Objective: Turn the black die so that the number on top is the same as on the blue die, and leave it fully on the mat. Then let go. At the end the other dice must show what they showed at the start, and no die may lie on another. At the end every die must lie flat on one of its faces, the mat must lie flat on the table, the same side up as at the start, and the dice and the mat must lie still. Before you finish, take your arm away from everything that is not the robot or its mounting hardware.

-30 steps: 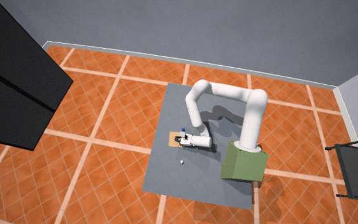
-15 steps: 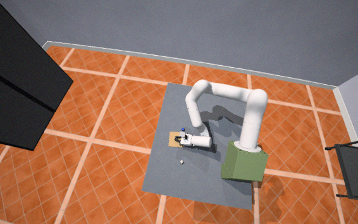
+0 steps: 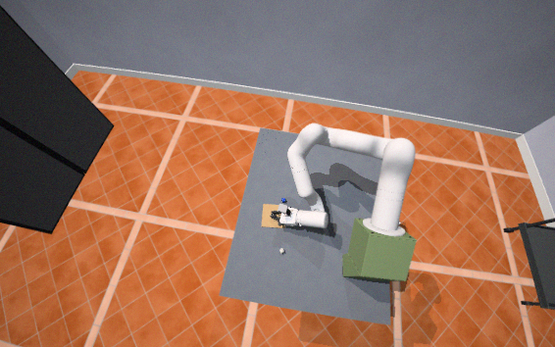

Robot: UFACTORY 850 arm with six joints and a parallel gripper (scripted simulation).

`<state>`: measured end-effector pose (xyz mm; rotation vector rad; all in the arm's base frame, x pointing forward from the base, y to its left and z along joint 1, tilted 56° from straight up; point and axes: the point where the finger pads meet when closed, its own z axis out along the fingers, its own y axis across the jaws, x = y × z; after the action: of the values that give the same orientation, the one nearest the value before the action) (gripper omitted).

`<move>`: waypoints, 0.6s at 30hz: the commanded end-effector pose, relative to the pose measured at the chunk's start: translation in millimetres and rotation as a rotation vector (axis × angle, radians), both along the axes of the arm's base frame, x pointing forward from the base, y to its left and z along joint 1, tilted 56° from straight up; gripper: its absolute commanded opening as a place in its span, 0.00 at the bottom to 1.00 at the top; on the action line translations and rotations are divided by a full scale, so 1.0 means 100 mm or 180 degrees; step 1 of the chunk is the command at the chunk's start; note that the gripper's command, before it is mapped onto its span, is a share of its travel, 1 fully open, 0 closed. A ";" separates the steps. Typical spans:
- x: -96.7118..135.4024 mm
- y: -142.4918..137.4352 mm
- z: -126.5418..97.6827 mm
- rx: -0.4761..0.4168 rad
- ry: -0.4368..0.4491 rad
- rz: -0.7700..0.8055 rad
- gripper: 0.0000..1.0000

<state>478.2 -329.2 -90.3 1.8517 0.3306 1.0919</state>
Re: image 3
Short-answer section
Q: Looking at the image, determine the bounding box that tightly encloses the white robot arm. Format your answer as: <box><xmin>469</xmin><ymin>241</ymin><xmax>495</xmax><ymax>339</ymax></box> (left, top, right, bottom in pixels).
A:
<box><xmin>287</xmin><ymin>124</ymin><xmax>416</xmax><ymax>236</ymax></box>

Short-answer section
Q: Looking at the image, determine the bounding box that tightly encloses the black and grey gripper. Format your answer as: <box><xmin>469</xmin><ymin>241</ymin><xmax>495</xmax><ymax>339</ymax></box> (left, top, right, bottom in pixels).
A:
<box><xmin>270</xmin><ymin>207</ymin><xmax>299</xmax><ymax>226</ymax></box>

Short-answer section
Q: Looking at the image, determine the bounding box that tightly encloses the tan flat mat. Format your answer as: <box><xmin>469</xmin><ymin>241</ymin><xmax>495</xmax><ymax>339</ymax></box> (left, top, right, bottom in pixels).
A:
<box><xmin>262</xmin><ymin>204</ymin><xmax>285</xmax><ymax>228</ymax></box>

